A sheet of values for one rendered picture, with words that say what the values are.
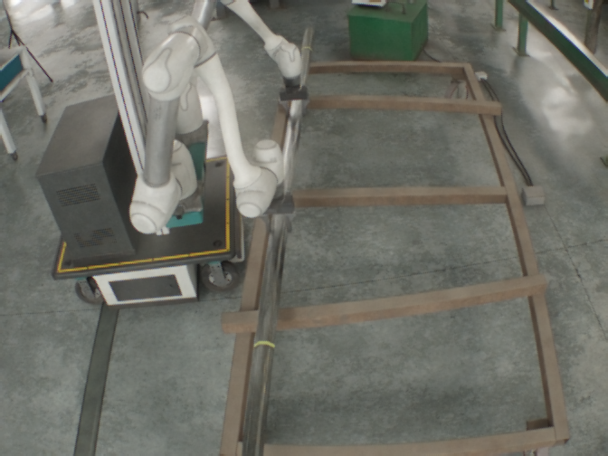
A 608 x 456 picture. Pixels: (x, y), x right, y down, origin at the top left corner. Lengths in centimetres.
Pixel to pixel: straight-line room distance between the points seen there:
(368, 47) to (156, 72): 285
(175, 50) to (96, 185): 83
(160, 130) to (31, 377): 148
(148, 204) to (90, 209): 45
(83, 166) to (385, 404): 151
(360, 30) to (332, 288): 222
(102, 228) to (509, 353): 181
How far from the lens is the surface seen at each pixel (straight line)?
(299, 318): 209
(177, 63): 166
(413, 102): 316
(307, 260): 277
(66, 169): 229
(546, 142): 366
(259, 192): 187
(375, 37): 426
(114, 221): 242
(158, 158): 191
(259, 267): 235
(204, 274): 261
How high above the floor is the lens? 200
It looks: 43 degrees down
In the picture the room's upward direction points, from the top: 7 degrees counter-clockwise
